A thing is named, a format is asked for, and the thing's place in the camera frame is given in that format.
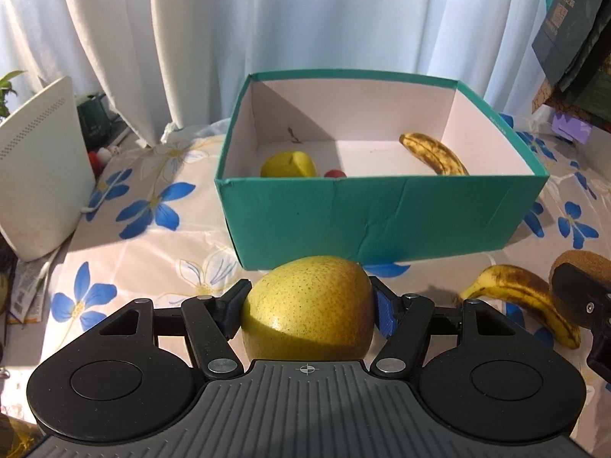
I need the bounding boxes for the brown kiwi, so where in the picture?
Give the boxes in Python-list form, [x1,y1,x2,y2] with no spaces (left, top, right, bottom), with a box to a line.
[548,250,611,297]

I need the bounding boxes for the yellow pear with stem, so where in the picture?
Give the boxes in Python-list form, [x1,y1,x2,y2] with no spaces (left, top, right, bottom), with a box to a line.
[260,151,319,178]

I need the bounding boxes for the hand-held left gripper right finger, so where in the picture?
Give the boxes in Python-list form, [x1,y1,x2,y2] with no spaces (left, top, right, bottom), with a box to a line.
[369,277,519,379]

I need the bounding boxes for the dark hanging bags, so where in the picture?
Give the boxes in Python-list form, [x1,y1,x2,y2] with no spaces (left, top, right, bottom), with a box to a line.
[531,0,611,94]

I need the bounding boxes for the blue floral tablecloth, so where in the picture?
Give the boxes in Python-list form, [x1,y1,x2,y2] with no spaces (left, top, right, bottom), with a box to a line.
[0,112,611,458]

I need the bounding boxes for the large yellow-green pear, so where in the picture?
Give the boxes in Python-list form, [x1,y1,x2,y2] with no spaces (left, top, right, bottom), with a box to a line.
[240,256,375,361]

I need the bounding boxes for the white curtain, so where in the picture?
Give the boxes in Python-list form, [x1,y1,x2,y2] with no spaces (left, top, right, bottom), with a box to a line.
[0,0,611,148]

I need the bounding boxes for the spotted yellow banana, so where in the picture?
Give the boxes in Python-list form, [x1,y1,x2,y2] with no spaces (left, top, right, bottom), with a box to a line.
[459,264,582,349]
[399,132,470,177]

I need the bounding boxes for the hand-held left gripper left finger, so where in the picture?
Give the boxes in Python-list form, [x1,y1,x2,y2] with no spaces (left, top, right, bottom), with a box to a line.
[98,279,252,379]

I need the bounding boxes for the teal cardboard box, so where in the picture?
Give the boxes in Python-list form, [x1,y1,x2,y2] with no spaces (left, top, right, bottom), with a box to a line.
[214,71,551,272]

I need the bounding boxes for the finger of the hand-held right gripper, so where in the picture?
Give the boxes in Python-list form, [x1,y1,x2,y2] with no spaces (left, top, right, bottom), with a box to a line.
[553,263,611,330]

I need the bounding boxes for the white plastic appliance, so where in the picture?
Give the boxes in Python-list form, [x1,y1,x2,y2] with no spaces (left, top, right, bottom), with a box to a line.
[0,75,96,263]

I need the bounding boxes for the purple paper box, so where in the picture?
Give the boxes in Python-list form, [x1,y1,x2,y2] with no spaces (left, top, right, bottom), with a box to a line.
[551,110,593,146]

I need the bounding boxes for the printed paper leaflet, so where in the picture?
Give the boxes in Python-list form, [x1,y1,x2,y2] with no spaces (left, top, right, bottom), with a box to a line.
[7,260,53,325]

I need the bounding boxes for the green potted plant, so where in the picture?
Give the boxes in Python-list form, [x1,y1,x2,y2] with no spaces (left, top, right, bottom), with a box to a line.
[0,69,27,120]

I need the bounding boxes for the white plastic bag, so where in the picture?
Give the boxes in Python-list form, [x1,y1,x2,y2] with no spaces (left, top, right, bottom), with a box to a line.
[160,121,232,146]

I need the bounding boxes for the brown patterned box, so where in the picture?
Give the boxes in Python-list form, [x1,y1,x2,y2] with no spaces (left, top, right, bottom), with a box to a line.
[531,74,611,134]

